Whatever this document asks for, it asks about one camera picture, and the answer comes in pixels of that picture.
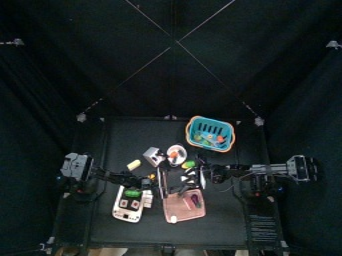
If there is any toy knife with white blade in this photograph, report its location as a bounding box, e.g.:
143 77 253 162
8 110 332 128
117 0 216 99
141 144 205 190
156 166 169 200

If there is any teal basket with orange rim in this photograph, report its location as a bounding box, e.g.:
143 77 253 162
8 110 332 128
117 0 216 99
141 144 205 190
184 115 236 154

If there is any grey toy cube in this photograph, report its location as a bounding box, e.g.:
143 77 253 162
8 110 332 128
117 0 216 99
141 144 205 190
141 146 167 168

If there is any green toy vegetable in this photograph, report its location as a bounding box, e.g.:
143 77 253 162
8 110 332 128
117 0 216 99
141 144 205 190
123 188 143 198

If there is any pink cutting board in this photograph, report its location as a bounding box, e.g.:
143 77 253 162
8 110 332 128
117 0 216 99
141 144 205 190
161 188 207 224

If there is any purple toy eggplant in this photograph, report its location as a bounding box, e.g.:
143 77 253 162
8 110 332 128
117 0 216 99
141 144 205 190
189 194 203 210

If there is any yellow toy block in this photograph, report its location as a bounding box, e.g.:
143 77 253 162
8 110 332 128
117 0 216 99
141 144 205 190
125 159 143 172

